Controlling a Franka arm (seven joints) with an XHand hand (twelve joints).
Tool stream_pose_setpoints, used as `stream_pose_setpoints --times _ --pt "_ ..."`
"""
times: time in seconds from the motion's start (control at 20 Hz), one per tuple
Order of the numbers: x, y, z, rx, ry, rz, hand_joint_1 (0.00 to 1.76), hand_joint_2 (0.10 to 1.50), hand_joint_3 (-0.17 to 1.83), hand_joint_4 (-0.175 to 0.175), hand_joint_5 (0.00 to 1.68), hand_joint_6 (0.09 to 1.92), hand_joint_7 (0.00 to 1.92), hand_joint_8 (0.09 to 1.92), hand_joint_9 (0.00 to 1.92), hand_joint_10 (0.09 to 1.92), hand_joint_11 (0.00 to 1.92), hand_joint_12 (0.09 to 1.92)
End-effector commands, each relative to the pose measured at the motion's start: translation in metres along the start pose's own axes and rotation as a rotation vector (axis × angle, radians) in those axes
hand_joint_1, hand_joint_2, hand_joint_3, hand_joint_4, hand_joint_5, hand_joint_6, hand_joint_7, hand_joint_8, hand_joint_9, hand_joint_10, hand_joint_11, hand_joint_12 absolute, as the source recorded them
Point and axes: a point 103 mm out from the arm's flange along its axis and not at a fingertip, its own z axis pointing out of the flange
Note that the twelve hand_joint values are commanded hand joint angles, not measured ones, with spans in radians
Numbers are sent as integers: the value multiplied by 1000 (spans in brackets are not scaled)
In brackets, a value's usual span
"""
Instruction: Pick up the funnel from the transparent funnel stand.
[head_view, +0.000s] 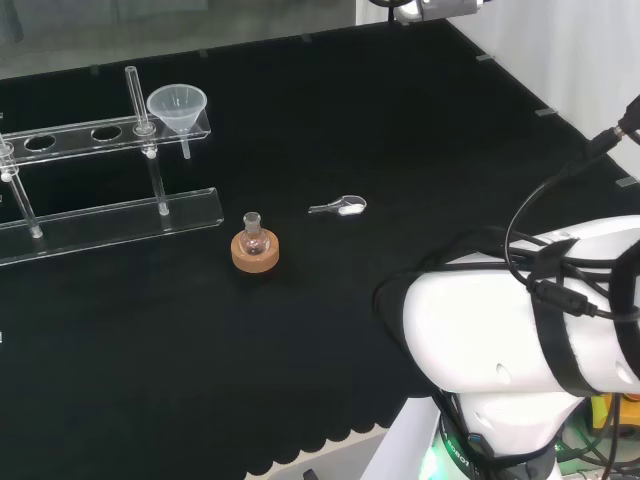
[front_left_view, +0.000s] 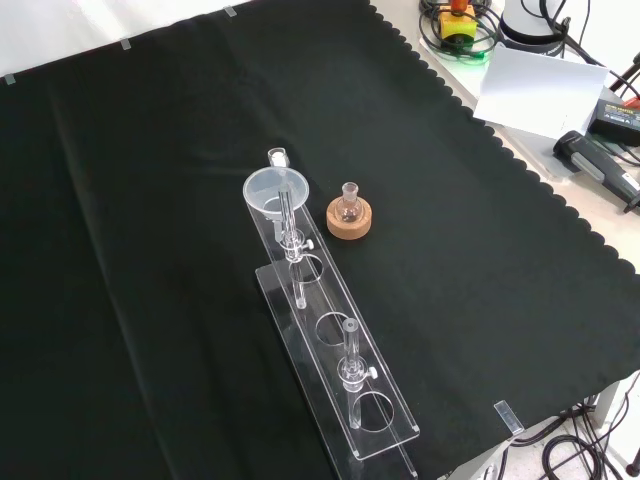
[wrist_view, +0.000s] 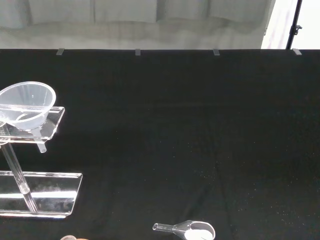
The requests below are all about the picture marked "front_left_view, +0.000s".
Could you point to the black and grey hand tool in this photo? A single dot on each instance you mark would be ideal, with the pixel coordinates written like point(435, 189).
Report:
point(590, 162)

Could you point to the clear acrylic funnel stand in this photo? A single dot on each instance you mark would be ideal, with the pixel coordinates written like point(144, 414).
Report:
point(345, 390)

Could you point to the clear tape strip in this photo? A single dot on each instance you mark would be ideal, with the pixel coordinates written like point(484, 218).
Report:
point(126, 44)
point(9, 80)
point(509, 416)
point(230, 11)

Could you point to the small round-bottom glass flask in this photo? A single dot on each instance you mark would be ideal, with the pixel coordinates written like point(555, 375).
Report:
point(348, 210)

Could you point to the clear plastic funnel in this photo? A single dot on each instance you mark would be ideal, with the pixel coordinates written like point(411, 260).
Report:
point(260, 190)

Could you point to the black power adapter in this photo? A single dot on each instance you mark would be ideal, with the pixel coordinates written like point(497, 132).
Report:
point(617, 117)

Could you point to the yellow stop button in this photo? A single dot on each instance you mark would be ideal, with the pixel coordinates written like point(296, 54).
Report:
point(457, 25)

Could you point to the pale board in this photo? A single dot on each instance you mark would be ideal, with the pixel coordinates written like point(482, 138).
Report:
point(540, 90)

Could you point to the black cloth bench cover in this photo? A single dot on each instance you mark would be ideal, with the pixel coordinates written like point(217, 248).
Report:
point(150, 200)

